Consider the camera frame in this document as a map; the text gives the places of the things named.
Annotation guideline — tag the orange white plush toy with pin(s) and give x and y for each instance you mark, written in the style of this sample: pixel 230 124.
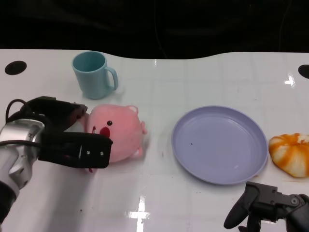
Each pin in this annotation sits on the orange white plush toy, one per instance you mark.
pixel 289 154

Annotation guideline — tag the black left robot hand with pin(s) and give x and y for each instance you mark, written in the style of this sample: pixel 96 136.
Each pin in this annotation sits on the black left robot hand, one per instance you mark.
pixel 72 147

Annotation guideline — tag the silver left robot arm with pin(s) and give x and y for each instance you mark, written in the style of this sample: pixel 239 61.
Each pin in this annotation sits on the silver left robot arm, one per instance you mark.
pixel 19 145

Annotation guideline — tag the black backdrop cloth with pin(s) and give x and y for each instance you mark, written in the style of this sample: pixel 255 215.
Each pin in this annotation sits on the black backdrop cloth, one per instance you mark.
pixel 144 24

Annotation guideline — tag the light blue plastic mug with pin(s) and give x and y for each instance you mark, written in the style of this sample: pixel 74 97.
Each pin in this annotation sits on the light blue plastic mug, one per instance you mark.
pixel 90 82

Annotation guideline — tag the purple plastic plate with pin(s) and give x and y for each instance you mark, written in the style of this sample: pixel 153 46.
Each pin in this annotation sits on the purple plastic plate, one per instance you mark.
pixel 217 145

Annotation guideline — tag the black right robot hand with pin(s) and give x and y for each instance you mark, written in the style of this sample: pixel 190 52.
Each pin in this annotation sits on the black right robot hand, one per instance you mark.
pixel 270 205

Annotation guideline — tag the pink beaver plush doll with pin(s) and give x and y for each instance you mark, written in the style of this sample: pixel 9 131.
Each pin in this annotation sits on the pink beaver plush doll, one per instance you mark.
pixel 120 125

